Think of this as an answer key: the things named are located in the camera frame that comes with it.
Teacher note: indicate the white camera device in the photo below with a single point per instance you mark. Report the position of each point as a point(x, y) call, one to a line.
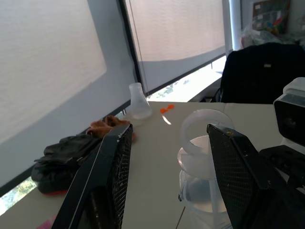
point(289, 114)

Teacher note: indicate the clear plastic conical flask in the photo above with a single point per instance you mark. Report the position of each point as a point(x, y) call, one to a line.
point(139, 105)

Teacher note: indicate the clear plastic bag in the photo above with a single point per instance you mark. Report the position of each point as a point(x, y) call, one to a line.
point(264, 35)

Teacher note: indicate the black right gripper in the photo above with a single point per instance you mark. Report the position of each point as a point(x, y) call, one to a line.
point(283, 158)

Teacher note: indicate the brown cloth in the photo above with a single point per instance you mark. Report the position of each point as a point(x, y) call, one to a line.
point(104, 125)

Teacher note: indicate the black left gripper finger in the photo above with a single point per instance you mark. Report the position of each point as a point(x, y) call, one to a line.
point(104, 171)

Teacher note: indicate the pink paper piece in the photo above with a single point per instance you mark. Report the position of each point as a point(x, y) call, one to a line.
point(47, 223)

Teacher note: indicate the clear plastic beaker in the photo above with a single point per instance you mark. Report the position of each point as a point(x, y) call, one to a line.
point(190, 143)

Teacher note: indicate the black office chair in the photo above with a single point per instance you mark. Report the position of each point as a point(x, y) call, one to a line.
point(257, 76)

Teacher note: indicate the colourful wall poster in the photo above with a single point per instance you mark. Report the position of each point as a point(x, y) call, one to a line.
point(270, 15)

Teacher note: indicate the black glove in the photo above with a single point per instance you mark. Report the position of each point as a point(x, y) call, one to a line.
point(62, 162)

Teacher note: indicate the white roller blind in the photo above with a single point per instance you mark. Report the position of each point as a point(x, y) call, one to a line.
point(176, 28)
point(43, 59)

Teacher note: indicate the small orange plastic cap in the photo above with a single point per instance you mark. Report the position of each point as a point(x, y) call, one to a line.
point(166, 108)

